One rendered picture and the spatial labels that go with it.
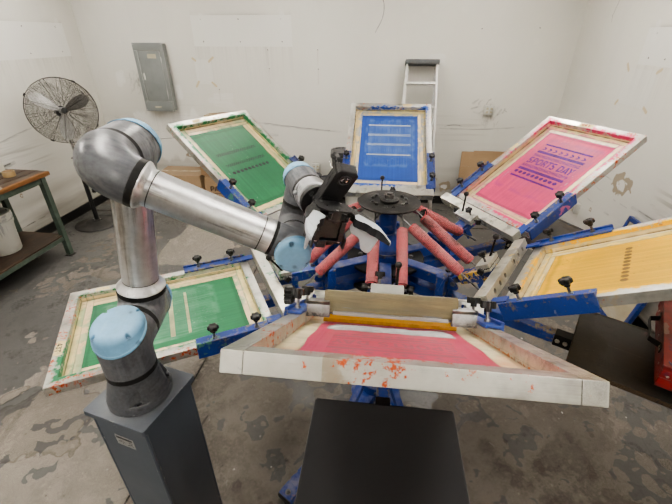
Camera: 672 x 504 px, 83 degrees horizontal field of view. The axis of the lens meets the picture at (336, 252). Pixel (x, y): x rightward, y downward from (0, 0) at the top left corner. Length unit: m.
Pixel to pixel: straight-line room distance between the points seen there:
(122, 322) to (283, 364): 0.48
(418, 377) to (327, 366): 0.14
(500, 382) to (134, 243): 0.80
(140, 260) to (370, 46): 4.32
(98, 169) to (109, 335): 0.38
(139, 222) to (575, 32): 4.99
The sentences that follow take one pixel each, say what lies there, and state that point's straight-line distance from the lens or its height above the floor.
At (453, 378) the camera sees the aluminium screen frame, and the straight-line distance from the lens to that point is 0.63.
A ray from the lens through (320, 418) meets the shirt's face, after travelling 1.31.
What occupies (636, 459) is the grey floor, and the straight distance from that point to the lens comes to 2.86.
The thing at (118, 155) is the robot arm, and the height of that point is 1.81.
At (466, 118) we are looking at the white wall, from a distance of 5.19.
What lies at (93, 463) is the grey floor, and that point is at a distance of 2.68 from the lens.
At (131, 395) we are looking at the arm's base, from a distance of 1.07.
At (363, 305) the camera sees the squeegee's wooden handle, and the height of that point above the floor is 1.27.
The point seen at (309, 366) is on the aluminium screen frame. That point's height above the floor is 1.55.
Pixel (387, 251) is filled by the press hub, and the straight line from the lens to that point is 1.89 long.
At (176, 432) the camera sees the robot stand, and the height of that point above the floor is 1.08.
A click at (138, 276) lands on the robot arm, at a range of 1.04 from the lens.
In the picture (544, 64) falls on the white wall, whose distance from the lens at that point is 5.32.
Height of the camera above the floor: 1.99
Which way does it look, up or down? 29 degrees down
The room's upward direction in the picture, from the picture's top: straight up
